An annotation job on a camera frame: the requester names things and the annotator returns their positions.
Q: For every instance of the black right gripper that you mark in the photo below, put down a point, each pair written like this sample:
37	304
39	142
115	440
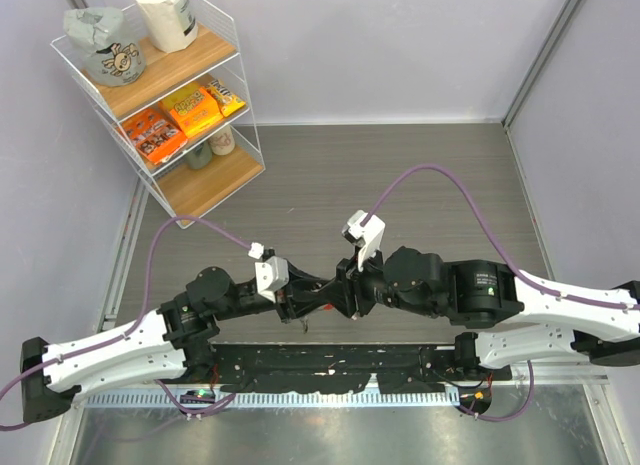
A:
348	283

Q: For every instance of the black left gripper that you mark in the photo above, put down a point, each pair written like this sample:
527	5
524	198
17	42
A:
300	287

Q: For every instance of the red handled crescent blade keychain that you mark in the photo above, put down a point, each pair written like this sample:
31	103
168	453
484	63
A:
304	320

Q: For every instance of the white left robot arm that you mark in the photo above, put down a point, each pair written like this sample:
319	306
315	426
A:
169	342

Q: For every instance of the beige cup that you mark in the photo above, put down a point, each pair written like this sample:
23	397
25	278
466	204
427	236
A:
222	142

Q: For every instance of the yellow candy bag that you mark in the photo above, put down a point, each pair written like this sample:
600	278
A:
229	103

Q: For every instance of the orange yellow snack box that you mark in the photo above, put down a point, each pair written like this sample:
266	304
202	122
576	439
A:
192	109

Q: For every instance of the white paper bag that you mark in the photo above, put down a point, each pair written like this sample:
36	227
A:
171	24

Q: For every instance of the grey paper bag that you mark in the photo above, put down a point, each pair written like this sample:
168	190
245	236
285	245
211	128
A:
108	49

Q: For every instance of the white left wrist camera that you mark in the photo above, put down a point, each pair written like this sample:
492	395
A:
271	271

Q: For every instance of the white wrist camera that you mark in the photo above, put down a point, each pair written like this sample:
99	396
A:
271	271
365	237

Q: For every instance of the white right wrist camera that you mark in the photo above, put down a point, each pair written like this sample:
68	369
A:
365	237

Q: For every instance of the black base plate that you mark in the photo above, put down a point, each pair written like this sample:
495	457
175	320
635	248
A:
332	368

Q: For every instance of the white slotted cable duct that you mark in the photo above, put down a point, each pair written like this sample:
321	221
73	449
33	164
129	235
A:
370	397

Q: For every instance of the white wire shelf unit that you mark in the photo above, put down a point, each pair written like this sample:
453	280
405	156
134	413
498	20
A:
212	165

